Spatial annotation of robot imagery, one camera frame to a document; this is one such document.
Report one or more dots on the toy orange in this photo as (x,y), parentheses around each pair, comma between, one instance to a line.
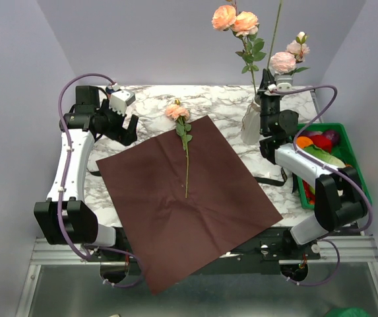
(303,142)

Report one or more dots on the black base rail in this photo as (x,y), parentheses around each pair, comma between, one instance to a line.
(262,254)

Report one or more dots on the green object at bottom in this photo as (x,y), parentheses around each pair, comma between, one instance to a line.
(347,312)

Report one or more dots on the pink flower stem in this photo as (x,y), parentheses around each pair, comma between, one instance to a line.
(288,61)

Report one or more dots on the orange flower stem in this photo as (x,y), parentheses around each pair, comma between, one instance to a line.
(244,25)

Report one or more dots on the toy red chili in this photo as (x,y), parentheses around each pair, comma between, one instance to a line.
(309,193)

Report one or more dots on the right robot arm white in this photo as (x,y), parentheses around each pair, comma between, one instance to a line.
(339,197)

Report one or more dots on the toy eggplant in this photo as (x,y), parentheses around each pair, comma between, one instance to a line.
(308,133)

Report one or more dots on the green plastic tray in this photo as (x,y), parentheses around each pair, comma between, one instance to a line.
(344,151)

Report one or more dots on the pink flower bunch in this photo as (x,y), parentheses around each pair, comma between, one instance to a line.
(180,115)

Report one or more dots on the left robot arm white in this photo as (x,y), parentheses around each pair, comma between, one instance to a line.
(64,217)

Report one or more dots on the toy lettuce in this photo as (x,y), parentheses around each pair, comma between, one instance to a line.
(324,156)

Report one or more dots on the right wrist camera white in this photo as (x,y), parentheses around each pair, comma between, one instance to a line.
(282,83)

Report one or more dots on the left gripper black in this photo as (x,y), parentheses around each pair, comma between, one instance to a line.
(130,135)

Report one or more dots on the toy red pepper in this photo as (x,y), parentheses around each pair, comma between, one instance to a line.
(322,142)

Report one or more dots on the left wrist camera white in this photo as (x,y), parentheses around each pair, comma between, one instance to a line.
(120,100)

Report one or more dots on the toy purple onion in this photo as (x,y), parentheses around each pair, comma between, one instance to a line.
(333,136)

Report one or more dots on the orange pump bottle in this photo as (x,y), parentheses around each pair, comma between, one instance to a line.
(112,88)

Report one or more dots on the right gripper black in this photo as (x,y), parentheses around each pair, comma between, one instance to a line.
(268,79)

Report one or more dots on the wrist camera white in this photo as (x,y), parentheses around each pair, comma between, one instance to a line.
(120,100)
(282,83)

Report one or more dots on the white ribbed vase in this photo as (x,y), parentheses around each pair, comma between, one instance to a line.
(251,124)

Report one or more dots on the dark red wrapping paper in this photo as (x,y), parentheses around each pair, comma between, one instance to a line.
(182,209)

